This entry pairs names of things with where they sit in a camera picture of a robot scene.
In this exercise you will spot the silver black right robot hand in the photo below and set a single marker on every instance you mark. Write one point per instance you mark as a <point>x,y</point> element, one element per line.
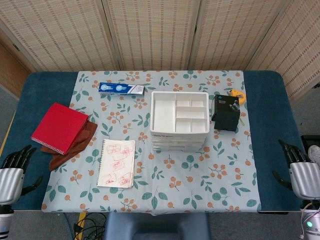
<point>302,175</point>

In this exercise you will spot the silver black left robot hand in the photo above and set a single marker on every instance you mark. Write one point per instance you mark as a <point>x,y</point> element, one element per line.
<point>10,176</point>

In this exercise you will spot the clear plastic storage box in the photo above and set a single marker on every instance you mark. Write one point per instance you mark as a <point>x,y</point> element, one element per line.
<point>178,136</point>

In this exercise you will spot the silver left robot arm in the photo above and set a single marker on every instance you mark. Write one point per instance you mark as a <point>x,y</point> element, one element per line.
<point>5,220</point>

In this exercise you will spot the white drawer organizer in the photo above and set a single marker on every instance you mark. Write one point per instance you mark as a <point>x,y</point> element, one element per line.
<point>163,115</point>

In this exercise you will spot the white shoe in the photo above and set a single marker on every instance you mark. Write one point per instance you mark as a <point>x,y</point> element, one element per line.
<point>314,153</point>

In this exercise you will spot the blue table cover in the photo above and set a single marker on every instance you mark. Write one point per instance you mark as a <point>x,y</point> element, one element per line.
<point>270,120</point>

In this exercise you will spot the red spiral notebook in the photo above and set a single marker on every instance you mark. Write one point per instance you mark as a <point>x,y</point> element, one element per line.
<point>58,126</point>

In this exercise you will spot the brown cloth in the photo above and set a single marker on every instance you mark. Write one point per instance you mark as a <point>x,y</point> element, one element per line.
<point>75,150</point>

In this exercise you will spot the black cardboard box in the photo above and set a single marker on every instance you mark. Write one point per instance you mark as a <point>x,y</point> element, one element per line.
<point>225,115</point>

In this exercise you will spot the yellow tape measure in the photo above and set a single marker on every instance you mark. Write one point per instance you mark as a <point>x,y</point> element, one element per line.
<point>240,96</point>

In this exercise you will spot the wooden door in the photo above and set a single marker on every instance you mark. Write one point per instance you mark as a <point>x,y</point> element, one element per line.
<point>11,72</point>

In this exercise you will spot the white notebook with red drawings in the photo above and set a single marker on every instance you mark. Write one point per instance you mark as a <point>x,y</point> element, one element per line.
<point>116,163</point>

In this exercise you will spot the woven bamboo screen panel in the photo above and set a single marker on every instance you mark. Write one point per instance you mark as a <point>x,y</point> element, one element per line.
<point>235,32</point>
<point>300,50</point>
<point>62,32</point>
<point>152,32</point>

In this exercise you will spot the blue white toothpaste box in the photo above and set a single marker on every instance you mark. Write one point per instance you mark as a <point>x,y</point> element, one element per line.
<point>120,88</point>

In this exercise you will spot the floral print tablecloth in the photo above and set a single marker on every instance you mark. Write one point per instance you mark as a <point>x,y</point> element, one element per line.
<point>160,175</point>

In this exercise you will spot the blue padded chair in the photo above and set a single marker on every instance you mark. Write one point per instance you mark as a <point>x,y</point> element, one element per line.
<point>157,225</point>

